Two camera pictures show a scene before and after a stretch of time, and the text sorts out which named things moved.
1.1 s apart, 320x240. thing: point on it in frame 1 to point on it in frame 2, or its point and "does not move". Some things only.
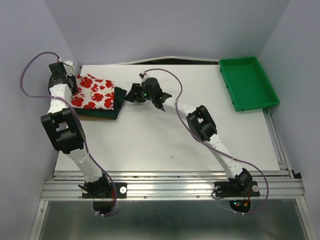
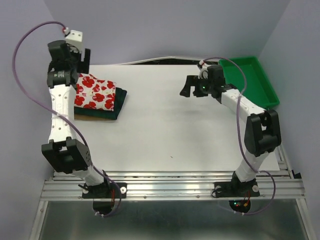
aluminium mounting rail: [175, 185] does not move
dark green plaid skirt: [119, 95] does not move
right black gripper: [131, 96] to [191, 80]
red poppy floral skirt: [93, 93] does not move
